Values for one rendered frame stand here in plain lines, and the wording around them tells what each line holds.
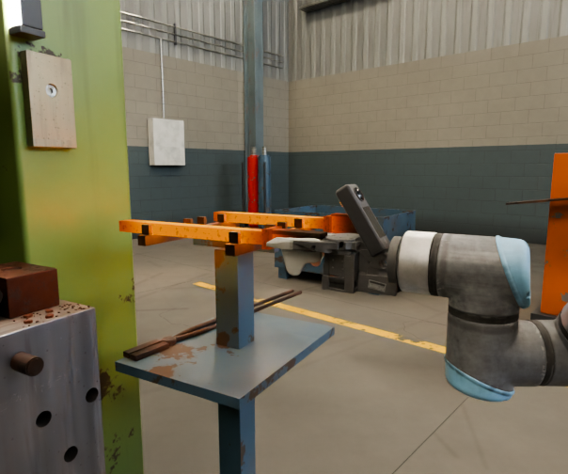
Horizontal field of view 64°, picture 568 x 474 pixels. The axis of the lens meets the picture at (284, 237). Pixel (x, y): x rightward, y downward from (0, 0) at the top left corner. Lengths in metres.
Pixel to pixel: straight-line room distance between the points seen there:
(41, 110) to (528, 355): 0.90
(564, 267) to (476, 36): 5.36
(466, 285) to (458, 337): 0.07
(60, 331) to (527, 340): 0.68
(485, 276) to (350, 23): 9.14
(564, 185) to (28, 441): 3.43
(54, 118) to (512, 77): 7.53
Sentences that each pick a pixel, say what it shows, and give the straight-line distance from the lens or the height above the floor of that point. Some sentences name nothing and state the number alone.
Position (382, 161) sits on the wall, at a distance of 8.85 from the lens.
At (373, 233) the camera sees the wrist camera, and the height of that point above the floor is 1.05.
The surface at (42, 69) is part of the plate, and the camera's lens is 1.00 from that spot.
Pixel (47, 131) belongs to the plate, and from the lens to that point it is 0.98.
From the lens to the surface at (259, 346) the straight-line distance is 1.00.
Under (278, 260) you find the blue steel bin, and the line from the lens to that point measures 4.74.
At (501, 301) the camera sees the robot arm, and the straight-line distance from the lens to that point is 0.65.
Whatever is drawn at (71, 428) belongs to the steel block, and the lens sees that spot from 0.87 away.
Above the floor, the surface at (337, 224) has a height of 1.03.
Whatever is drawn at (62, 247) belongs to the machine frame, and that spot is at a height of 0.99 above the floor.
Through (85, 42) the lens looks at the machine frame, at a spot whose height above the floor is 1.40.
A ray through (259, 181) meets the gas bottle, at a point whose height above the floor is 0.91.
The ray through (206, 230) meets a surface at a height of 1.03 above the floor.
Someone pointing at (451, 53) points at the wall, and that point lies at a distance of 8.52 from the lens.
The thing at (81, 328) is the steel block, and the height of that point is 0.89.
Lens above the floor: 1.15
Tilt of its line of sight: 9 degrees down
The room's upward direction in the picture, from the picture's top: straight up
